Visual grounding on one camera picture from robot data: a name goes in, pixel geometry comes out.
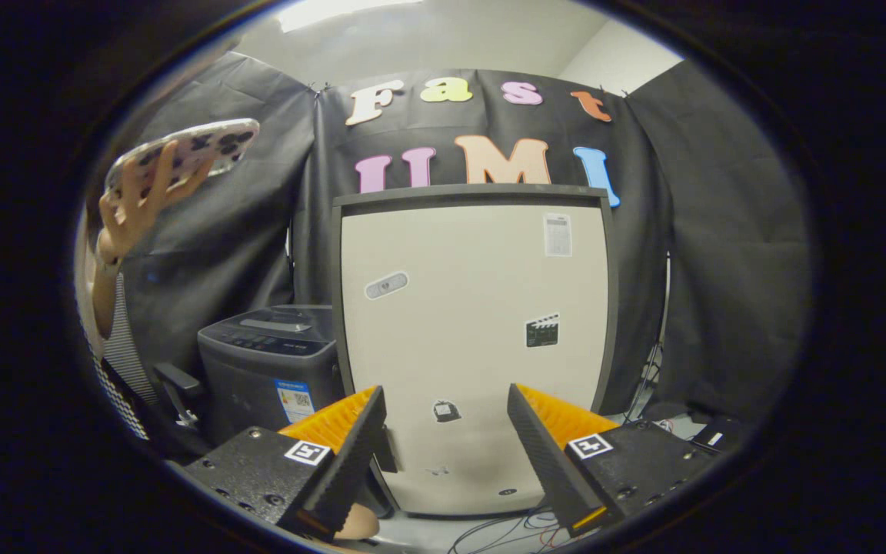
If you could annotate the black light stand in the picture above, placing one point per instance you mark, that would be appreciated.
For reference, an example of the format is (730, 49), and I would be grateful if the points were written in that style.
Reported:
(666, 300)

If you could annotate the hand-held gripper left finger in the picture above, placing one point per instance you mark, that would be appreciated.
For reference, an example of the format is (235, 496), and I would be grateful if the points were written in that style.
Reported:
(347, 477)

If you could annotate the grey washing machine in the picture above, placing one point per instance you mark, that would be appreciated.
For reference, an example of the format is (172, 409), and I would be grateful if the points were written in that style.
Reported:
(258, 377)

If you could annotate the black chair armrest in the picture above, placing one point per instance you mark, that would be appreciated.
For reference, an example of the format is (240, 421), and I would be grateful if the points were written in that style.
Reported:
(178, 378)

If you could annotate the spotted case phone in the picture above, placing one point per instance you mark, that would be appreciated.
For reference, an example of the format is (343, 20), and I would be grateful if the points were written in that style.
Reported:
(204, 146)

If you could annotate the black box device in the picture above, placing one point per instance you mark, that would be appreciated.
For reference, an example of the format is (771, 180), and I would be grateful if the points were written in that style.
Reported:
(720, 435)

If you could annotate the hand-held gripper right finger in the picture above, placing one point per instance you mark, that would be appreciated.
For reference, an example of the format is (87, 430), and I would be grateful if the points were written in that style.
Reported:
(547, 462)

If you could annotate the black backdrop cloth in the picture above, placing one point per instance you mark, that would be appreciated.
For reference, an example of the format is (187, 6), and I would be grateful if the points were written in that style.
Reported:
(720, 231)

